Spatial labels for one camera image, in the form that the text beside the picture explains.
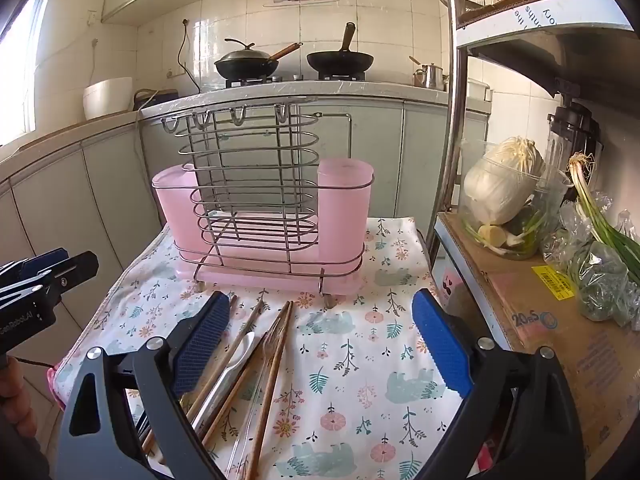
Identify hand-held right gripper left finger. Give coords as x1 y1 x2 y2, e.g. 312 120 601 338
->
57 290 232 480

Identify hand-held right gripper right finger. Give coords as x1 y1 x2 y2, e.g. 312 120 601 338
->
411 289 586 480

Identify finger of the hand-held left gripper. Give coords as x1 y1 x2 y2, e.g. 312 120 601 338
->
30 251 100 306
0 247 72 283

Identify white ceramic spoon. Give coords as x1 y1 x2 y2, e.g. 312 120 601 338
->
190 331 257 441

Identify clear fork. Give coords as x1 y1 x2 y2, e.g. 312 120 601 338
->
225 332 273 478

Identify metal wire utensil rack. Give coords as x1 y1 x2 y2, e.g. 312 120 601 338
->
160 95 376 309

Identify pink plastic utensil container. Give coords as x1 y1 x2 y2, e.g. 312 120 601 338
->
151 157 376 267

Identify person's left hand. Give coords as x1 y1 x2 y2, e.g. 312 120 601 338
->
0 357 35 443

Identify grey kitchen base cabinet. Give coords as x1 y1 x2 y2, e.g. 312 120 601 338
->
0 82 493 311

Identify floral printed tablecloth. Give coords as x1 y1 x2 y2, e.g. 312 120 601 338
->
47 216 501 480

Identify pink plastic drip tray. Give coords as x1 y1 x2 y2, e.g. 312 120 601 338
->
180 257 365 295

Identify cardboard box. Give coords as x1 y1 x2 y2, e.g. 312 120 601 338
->
432 210 640 466

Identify ginger piece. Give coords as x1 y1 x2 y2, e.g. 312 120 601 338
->
477 225 506 253

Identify clear plastic container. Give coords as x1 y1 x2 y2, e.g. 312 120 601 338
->
457 160 573 261

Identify white basin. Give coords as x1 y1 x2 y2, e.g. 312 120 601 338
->
82 77 135 121

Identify napa cabbage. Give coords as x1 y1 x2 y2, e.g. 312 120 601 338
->
462 136 546 225

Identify plastic bag of greens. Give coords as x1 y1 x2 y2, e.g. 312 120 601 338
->
545 195 640 331

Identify window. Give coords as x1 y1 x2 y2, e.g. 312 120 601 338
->
0 0 51 146

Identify green onions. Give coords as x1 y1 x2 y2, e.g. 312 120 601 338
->
567 152 640 286

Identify metal shelf rack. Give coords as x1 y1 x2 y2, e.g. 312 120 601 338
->
425 0 640 261

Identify black blender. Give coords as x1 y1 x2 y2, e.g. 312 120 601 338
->
545 100 606 181

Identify white plastic box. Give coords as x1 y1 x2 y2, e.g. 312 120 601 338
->
465 77 493 103

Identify gas stove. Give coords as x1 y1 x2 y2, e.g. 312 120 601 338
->
224 72 368 88

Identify steel kettle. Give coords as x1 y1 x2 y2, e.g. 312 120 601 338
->
409 56 450 90

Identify black wok with lid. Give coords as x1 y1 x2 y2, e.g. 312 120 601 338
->
214 37 304 81

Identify white printed board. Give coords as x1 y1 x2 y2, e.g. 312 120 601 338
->
457 0 633 41

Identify black power cable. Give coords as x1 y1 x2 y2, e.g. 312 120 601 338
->
177 19 201 93

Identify black wok wooden handle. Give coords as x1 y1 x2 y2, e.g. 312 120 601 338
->
306 22 375 75

